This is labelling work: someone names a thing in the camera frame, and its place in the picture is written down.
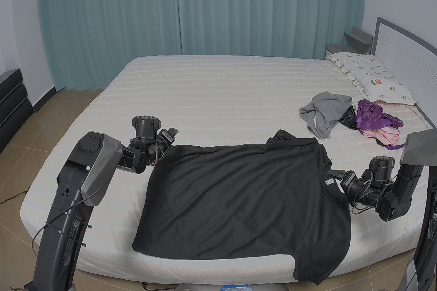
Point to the black patterned garment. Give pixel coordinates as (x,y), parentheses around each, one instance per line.
(348,119)

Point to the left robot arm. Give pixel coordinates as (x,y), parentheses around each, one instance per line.
(85,163)

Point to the bed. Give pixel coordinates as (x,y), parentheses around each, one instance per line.
(222,92)

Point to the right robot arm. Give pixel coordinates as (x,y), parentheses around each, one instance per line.
(403,187)

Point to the white printed pillow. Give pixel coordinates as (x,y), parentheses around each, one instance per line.
(372,74)

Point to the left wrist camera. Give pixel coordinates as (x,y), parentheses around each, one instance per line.
(168,137)

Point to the grey bedside table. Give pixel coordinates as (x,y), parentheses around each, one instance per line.
(358,37)

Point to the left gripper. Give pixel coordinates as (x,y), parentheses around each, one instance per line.
(158,151)

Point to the grey garment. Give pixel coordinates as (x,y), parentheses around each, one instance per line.
(326,110)

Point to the black chest of drawers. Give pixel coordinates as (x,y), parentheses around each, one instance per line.
(12,102)

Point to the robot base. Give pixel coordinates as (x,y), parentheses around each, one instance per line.
(205,288)

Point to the pink garment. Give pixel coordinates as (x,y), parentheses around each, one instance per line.
(382,136)

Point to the purple garment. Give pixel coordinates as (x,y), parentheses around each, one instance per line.
(370,115)

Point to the black T-shirt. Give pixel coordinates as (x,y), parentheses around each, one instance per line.
(239,201)

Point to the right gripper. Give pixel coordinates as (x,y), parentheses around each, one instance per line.
(355,189)

